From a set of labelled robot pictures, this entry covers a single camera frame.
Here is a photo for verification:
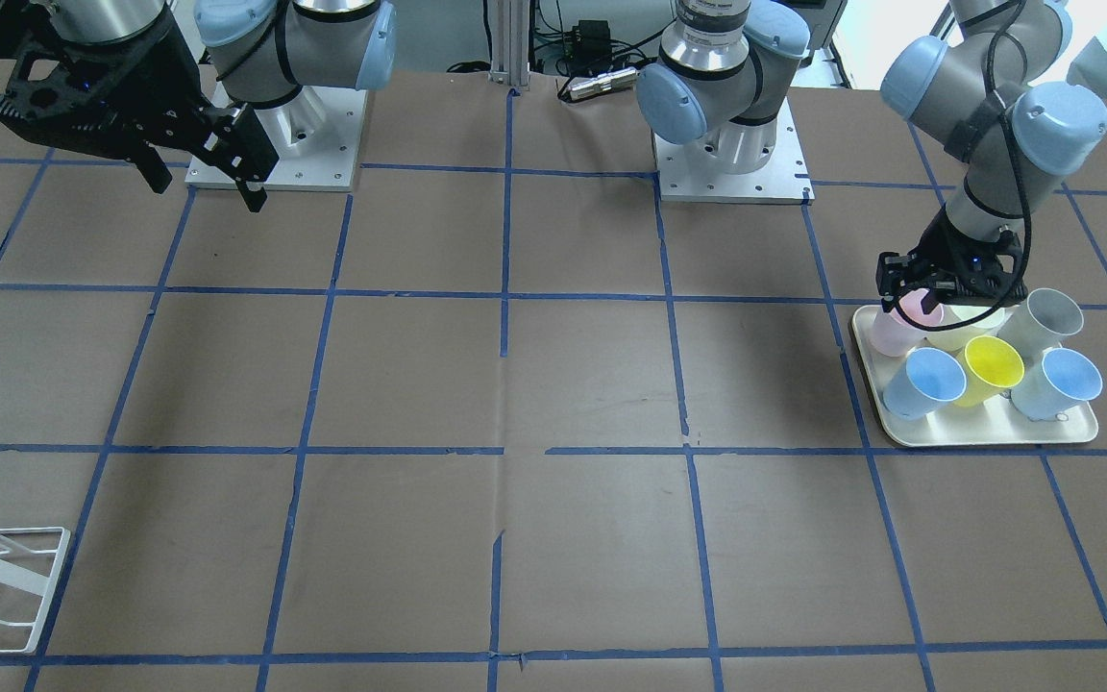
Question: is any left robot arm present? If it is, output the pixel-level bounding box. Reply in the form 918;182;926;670
637;1;1107;311

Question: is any light blue cup far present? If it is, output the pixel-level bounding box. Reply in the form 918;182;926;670
1010;347;1104;421

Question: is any pink plastic cup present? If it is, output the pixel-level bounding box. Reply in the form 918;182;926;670
867;288;945;358

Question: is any aluminium frame post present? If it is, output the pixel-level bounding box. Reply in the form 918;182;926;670
486;0;534;91

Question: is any light blue cup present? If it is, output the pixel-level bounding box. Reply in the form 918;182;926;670
880;347;968;420
1010;347;1104;421

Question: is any light blue cup near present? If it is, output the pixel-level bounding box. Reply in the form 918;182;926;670
880;347;968;420

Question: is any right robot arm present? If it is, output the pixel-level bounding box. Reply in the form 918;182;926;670
0;1;397;213

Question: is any yellow plastic cup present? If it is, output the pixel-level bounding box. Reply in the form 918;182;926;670
953;334;1026;407

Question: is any grey plastic cup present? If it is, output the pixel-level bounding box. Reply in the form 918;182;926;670
996;287;1085;360

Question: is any cream plastic tray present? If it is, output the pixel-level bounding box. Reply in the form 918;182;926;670
849;304;1099;447

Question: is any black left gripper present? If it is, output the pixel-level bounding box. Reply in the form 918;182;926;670
875;209;1030;314

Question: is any pale green white cup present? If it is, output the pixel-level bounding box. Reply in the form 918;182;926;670
925;304;1007;352

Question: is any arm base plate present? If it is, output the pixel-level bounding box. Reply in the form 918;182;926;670
652;101;816;205
185;86;368;192

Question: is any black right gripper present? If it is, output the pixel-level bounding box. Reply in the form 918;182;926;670
0;25;280;213

